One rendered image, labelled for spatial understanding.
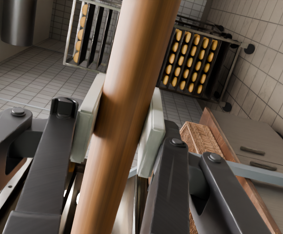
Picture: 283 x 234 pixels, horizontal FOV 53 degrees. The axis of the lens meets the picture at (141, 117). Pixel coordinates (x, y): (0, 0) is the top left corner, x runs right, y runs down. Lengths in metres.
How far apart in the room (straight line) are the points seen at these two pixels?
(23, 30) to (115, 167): 3.17
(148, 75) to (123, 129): 0.03
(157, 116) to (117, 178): 0.05
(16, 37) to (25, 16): 0.23
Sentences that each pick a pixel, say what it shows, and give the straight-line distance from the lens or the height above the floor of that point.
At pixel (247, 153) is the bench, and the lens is 1.58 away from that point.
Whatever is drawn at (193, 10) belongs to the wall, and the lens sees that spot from 5.22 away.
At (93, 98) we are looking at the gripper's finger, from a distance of 0.15.
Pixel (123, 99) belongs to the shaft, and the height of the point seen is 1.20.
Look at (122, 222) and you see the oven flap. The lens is 1.65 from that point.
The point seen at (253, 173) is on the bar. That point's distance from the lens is 1.31.
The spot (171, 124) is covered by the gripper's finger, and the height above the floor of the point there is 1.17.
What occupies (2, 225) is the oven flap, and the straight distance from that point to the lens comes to 1.60.
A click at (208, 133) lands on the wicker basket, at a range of 1.76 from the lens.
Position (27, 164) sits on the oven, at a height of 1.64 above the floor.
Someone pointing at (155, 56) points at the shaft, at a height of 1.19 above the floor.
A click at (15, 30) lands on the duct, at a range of 3.32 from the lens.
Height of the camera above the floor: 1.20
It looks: 6 degrees down
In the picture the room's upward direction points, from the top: 76 degrees counter-clockwise
